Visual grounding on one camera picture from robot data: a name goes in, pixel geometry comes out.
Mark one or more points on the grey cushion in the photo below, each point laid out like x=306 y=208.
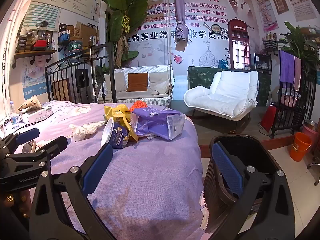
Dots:
x=160 y=83
x=115 y=82

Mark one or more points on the white padded lounge chair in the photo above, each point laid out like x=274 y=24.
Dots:
x=225 y=95

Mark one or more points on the green round tin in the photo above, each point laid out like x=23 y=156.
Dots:
x=75 y=47

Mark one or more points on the blender with red base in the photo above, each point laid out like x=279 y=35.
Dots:
x=41 y=38

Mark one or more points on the black iron bed frame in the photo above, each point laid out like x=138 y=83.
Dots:
x=75 y=80

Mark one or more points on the black iron rack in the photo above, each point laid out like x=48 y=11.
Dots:
x=307 y=97

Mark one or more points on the clear water bottle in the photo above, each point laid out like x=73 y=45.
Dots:
x=14 y=116

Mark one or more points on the red telephone booth cabinet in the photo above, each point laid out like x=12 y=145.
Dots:
x=239 y=45

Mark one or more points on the black picture frame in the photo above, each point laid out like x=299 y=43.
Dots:
x=262 y=62

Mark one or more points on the pink basin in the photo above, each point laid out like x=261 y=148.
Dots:
x=290 y=99

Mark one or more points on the yellow snack packet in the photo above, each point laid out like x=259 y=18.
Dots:
x=120 y=116

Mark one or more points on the metal basin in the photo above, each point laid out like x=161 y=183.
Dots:
x=312 y=123

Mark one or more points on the folded purple umbrella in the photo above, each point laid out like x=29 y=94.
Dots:
x=180 y=17

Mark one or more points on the green patterned cabinet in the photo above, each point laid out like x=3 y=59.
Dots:
x=200 y=77

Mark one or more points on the smartphone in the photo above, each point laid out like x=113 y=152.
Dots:
x=28 y=147

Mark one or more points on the white wicker swing sofa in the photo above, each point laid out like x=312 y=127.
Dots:
x=140 y=97

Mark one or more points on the blue and white paper cup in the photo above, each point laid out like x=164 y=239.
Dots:
x=116 y=135

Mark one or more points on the wooden wall shelf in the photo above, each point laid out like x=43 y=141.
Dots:
x=32 y=53

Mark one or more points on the pink plastic bucket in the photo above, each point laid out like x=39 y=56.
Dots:
x=311 y=132

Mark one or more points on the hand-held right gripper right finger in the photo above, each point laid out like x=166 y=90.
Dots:
x=228 y=170

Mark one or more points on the purple towel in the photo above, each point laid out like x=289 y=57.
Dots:
x=287 y=66

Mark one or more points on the artificial banana plant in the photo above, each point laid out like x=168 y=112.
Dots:
x=130 y=2

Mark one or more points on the purple plastic bag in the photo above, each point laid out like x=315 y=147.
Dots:
x=155 y=120

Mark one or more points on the white cardboard box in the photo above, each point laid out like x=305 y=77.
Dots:
x=37 y=115

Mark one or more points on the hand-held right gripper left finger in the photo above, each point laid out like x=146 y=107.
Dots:
x=98 y=170

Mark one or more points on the blue tissue pack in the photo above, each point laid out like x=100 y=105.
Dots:
x=223 y=64

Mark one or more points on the white tissue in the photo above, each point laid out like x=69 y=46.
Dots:
x=81 y=130

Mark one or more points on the person's left hand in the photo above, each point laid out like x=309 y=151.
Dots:
x=17 y=201

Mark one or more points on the dark brown waste bin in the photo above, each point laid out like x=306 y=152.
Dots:
x=260 y=152

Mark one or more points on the large printed wall poster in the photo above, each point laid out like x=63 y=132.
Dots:
x=205 y=5

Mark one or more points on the pink towel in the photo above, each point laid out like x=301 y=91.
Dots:
x=297 y=73

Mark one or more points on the orange plastic bucket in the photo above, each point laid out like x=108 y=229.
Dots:
x=300 y=147

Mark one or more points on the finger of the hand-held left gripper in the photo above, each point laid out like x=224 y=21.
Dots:
x=28 y=135
x=53 y=147

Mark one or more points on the green leafy potted plant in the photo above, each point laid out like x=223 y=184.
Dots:
x=300 y=42

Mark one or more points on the orange foam fruit net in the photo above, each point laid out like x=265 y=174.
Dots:
x=137 y=105

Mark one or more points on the face print wall poster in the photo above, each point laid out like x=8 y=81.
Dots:
x=35 y=75

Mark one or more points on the brown cushion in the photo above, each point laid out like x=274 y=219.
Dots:
x=137 y=82

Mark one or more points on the beige printed paper cup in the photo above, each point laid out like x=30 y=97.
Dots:
x=29 y=103

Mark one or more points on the purple floral blanket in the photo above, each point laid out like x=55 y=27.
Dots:
x=150 y=180

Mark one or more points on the red bag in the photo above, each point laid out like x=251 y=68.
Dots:
x=268 y=117

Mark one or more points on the pink portrait wall poster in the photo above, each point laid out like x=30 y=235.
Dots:
x=265 y=5

